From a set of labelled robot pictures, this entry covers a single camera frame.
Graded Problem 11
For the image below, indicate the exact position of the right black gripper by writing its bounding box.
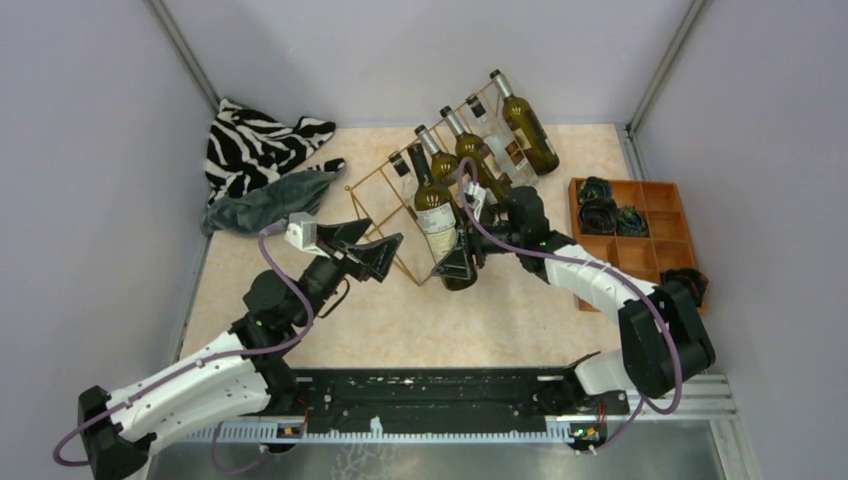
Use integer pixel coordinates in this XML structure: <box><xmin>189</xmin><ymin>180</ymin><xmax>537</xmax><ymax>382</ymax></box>
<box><xmin>432</xmin><ymin>207</ymin><xmax>524</xmax><ymax>279</ymax></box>

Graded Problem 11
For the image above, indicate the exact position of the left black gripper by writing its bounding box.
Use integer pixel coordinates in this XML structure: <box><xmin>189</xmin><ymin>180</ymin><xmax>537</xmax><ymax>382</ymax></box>
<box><xmin>294</xmin><ymin>218</ymin><xmax>404</xmax><ymax>327</ymax></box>

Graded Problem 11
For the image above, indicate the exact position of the dark bottle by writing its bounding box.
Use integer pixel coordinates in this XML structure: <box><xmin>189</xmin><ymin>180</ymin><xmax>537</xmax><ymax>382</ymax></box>
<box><xmin>406</xmin><ymin>142</ymin><xmax>459</xmax><ymax>264</ymax></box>
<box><xmin>440</xmin><ymin>106</ymin><xmax>510</xmax><ymax>208</ymax></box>

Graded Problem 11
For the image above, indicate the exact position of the brown wine bottle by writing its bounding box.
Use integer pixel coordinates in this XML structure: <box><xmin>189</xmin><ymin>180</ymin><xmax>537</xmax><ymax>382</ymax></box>
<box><xmin>414</xmin><ymin>125</ymin><xmax>459</xmax><ymax>192</ymax></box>

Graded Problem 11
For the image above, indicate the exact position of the clear square liquor bottle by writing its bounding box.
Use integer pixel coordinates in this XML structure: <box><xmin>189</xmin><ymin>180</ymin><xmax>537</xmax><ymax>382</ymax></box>
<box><xmin>466</xmin><ymin>95</ymin><xmax>538</xmax><ymax>187</ymax></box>

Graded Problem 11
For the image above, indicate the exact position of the olive green wine bottle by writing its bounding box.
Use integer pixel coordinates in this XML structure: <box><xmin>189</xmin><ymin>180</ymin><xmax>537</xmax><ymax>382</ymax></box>
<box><xmin>489</xmin><ymin>69</ymin><xmax>560</xmax><ymax>176</ymax></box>

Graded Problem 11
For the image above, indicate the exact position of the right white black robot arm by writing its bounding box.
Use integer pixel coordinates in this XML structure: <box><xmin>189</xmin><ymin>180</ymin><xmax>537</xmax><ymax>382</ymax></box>
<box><xmin>432</xmin><ymin>187</ymin><xmax>716</xmax><ymax>412</ymax></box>

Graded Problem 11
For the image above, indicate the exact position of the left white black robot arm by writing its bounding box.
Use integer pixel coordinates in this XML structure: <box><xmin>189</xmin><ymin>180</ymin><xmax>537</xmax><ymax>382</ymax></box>
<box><xmin>74</xmin><ymin>212</ymin><xmax>404</xmax><ymax>479</ymax></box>

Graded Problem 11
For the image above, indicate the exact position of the grey plush cloth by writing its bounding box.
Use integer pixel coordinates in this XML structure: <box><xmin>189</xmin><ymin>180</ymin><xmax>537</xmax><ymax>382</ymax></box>
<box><xmin>200</xmin><ymin>158</ymin><xmax>348</xmax><ymax>236</ymax></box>

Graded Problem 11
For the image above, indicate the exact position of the dark rolled tie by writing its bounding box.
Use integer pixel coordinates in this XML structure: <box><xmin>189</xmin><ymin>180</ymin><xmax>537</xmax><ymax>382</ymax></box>
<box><xmin>616</xmin><ymin>206</ymin><xmax>650</xmax><ymax>238</ymax></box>
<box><xmin>577</xmin><ymin>198</ymin><xmax>618</xmax><ymax>235</ymax></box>

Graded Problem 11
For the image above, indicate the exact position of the zebra striped cloth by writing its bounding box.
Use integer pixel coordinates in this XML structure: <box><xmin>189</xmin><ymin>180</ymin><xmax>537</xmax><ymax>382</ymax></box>
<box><xmin>204</xmin><ymin>98</ymin><xmax>337</xmax><ymax>205</ymax></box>

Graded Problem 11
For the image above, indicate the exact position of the yellow patterned rolled tie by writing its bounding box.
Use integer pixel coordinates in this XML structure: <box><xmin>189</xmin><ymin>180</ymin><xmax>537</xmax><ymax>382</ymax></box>
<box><xmin>576</xmin><ymin>176</ymin><xmax>612</xmax><ymax>205</ymax></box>

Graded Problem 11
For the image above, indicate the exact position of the wooden compartment tray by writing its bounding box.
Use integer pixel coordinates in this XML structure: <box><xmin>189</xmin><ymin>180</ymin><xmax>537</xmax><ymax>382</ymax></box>
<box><xmin>567</xmin><ymin>178</ymin><xmax>702</xmax><ymax>283</ymax></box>

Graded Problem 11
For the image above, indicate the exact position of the black rolled belt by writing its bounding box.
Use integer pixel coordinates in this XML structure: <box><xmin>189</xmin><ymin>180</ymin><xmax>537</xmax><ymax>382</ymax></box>
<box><xmin>660</xmin><ymin>267</ymin><xmax>709</xmax><ymax>308</ymax></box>

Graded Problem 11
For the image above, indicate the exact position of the gold wire wine rack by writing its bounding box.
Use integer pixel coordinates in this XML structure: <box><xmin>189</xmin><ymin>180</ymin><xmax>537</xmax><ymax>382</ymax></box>
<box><xmin>346</xmin><ymin>79</ymin><xmax>506</xmax><ymax>286</ymax></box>

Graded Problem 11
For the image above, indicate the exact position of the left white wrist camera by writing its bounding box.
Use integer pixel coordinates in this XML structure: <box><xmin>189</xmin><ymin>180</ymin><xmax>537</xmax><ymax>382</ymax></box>
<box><xmin>284</xmin><ymin>212</ymin><xmax>326</xmax><ymax>257</ymax></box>

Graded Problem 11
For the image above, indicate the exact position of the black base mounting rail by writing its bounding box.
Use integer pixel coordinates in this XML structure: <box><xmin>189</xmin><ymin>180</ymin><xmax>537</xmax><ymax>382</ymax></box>
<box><xmin>262</xmin><ymin>366</ymin><xmax>630</xmax><ymax>437</ymax></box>

